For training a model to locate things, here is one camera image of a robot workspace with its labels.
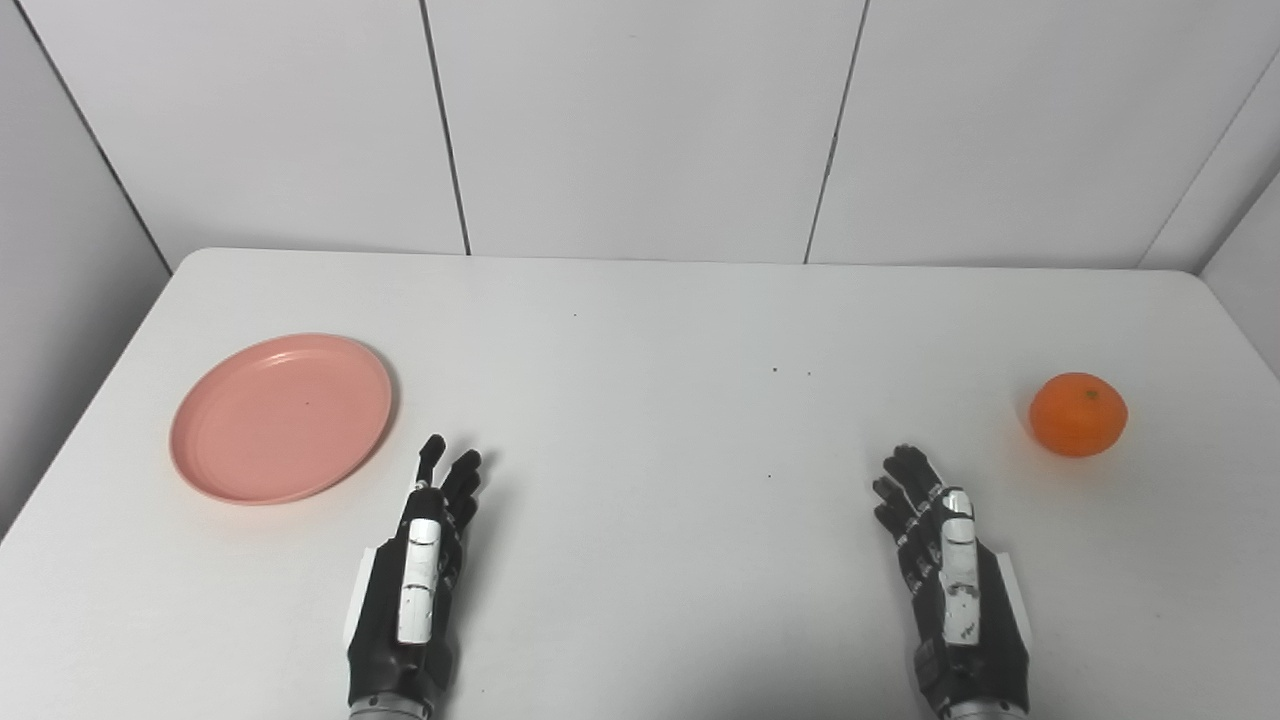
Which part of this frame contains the orange fruit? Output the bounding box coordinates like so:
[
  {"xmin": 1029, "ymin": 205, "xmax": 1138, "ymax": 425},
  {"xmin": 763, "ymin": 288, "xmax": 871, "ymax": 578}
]
[{"xmin": 1029, "ymin": 372, "xmax": 1130, "ymax": 459}]

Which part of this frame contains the pink round plate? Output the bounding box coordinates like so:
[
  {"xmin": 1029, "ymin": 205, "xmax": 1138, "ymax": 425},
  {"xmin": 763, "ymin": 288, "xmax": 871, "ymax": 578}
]
[{"xmin": 168, "ymin": 333, "xmax": 395, "ymax": 506}]

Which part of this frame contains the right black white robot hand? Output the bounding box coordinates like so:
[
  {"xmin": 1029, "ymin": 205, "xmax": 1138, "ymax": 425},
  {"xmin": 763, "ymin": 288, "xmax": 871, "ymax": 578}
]
[{"xmin": 872, "ymin": 443, "xmax": 1033, "ymax": 717}]

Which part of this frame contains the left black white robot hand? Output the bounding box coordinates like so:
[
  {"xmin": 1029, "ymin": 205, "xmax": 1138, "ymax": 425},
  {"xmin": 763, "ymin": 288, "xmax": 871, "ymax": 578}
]
[{"xmin": 344, "ymin": 434, "xmax": 484, "ymax": 713}]

